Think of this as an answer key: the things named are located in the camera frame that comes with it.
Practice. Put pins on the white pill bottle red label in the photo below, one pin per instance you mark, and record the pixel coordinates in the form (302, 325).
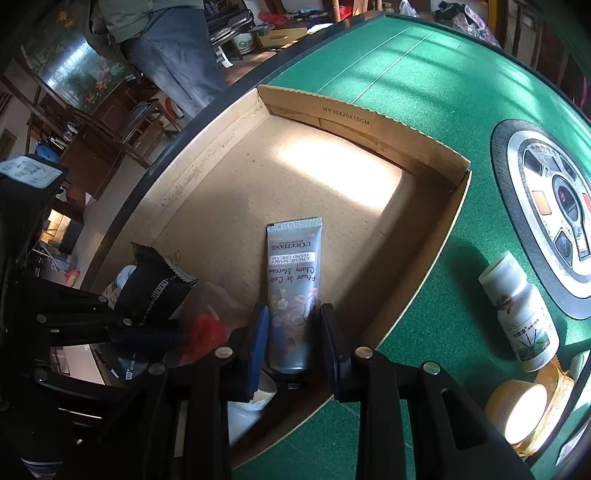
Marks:
(242, 416)

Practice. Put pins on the round table centre control panel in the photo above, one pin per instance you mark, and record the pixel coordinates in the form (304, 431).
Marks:
(547, 197)

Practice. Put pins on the grey hand cream tube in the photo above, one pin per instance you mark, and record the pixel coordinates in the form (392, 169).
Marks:
(293, 272)

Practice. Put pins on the black snack bag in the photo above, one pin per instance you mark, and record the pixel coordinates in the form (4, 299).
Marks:
(150, 296)

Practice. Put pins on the red nine candle package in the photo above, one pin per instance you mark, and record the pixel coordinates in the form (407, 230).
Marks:
(209, 315)

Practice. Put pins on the person in green jacket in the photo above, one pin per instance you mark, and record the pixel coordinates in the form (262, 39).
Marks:
(165, 41)

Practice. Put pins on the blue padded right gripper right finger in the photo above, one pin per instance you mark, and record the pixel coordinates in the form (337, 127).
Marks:
(337, 354)

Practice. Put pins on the brown cardboard box tray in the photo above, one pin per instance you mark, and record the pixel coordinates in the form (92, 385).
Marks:
(296, 199)

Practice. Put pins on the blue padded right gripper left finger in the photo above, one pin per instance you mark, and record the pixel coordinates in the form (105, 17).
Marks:
(255, 347)

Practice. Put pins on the black table rim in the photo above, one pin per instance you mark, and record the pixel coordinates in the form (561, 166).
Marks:
(262, 74)

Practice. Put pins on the wooden chair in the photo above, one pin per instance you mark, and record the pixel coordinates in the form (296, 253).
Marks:
(121, 121)

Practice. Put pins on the white bottle green leaf label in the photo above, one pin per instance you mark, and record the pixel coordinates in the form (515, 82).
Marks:
(521, 312)

